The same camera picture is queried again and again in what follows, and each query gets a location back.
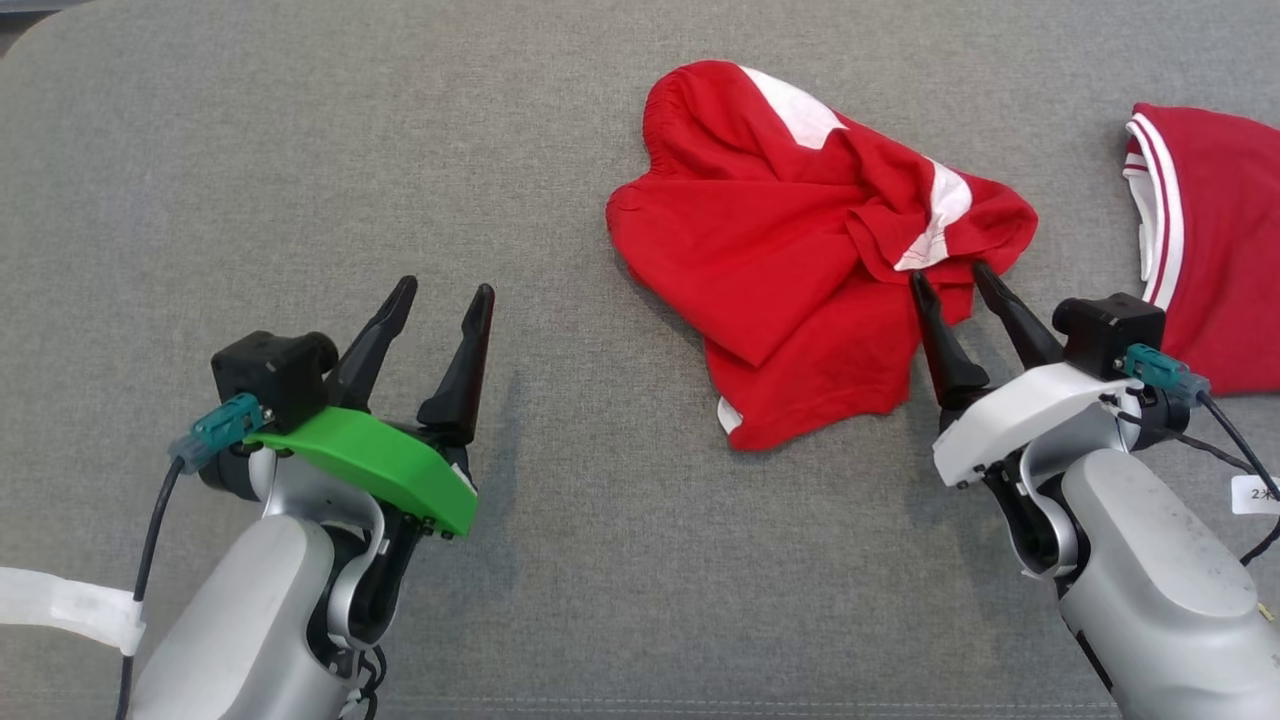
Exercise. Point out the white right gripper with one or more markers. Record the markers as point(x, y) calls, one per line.
point(1030, 415)

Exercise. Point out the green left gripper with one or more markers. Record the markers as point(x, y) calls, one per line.
point(385, 465)

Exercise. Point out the red shorts with white stripe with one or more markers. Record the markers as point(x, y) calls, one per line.
point(760, 260)

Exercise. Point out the red Bulls 23 jersey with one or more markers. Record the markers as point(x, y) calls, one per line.
point(1225, 250)

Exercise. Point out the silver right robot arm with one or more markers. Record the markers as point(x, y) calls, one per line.
point(1150, 580)

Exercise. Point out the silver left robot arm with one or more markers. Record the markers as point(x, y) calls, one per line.
point(245, 610)

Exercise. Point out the grey fabric sofa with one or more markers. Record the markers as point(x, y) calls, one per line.
point(300, 150)

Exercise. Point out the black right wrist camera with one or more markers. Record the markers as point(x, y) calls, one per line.
point(1110, 335)

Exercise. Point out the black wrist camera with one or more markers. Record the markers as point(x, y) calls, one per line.
point(270, 375)
point(1110, 335)

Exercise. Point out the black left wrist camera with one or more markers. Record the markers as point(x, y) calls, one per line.
point(270, 375)

